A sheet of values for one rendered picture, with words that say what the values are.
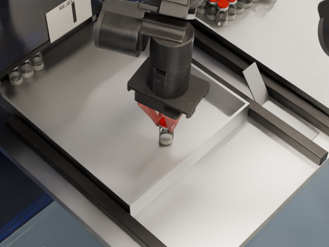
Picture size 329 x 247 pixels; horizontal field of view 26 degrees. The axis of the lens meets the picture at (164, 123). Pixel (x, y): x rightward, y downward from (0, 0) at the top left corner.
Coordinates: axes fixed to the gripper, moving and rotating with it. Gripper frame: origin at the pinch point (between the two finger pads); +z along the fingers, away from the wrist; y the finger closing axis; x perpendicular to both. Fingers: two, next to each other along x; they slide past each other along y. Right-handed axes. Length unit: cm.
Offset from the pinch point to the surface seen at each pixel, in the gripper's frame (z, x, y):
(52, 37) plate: -6.5, -0.7, 20.6
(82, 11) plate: -7.8, -6.8, 19.1
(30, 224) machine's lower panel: 34.9, 10.5, 22.1
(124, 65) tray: 4.9, -10.4, 13.9
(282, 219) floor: 92, -50, -14
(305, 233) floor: 92, -50, -21
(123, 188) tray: 4.6, 10.8, 0.9
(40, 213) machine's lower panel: 34.1, 7.9, 21.4
